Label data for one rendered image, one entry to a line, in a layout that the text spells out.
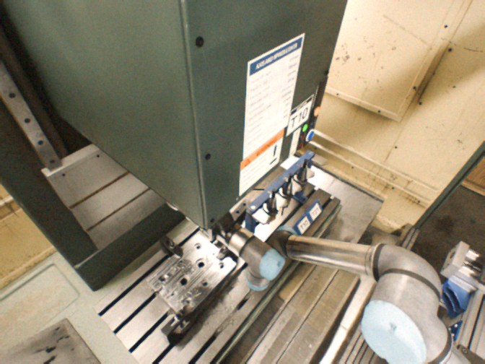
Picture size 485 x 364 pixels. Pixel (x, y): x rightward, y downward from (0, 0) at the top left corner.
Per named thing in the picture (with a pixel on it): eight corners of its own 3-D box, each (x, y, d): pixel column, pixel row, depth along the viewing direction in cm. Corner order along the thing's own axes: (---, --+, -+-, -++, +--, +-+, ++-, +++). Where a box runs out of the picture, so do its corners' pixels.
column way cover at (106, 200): (178, 196, 159) (162, 115, 121) (99, 254, 134) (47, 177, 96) (172, 191, 161) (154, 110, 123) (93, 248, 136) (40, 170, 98)
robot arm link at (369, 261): (447, 237, 63) (273, 218, 99) (435, 275, 57) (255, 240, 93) (454, 274, 68) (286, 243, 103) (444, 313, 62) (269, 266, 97)
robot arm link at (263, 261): (268, 288, 80) (271, 274, 73) (237, 263, 84) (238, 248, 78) (283, 267, 84) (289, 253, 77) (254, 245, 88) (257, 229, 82)
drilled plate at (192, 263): (236, 269, 128) (236, 263, 124) (186, 323, 112) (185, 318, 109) (199, 239, 137) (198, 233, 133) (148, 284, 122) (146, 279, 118)
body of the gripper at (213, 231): (198, 230, 91) (226, 254, 86) (195, 214, 84) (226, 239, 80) (214, 216, 95) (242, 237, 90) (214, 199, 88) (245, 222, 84)
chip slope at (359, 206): (368, 226, 185) (385, 200, 166) (310, 312, 148) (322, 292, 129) (258, 161, 221) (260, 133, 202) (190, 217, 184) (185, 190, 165)
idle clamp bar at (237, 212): (252, 209, 155) (252, 202, 150) (222, 244, 140) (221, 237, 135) (244, 204, 157) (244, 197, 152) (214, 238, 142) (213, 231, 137)
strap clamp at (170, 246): (187, 263, 133) (183, 245, 122) (181, 268, 131) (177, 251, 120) (168, 246, 138) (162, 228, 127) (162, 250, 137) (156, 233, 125)
